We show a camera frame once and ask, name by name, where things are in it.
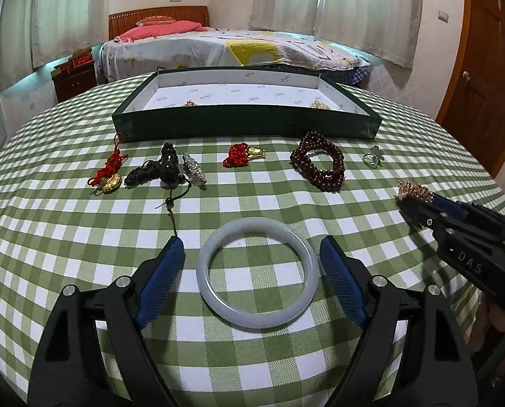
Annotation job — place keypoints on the wall switch plate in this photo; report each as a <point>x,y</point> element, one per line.
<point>443,16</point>

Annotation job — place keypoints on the orange pillow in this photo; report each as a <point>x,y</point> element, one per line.
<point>155,19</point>

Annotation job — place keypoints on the person's right hand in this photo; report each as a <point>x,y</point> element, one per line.
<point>498,326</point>

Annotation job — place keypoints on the pink pillow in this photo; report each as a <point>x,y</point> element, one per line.
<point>150,32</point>

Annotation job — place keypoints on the silver rhinestone brooch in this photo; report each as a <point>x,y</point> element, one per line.
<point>192,169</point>

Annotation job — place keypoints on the brown wooden door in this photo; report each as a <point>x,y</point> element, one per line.
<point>489,72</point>

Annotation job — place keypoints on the red box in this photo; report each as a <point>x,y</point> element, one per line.
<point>82,61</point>

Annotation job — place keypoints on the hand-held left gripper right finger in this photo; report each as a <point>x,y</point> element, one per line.
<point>341,275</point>

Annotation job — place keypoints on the pale jade bangle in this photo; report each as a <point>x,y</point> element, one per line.
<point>254,319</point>

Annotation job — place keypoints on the dark green tray box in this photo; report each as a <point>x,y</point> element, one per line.
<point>235,125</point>

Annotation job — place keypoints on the bed with patterned sheet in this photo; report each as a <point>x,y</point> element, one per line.
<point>201,48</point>

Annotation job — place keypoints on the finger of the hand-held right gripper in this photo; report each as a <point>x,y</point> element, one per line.
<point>451,208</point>
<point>424,216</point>

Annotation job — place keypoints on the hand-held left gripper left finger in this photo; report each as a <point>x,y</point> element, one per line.
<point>163,275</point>

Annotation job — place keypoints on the green checked tablecloth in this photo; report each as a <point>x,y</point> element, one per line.
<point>65,229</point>

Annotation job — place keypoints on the red knot gold frog charm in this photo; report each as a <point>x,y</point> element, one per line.
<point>237,154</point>

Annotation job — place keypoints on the rose gold fan brooch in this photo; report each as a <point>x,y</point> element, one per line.
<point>413,190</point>

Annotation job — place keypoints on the dark wooden nightstand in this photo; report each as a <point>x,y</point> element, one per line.
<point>76,82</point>

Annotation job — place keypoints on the red knot gold ingot charm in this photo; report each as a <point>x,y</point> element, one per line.
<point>112,165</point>

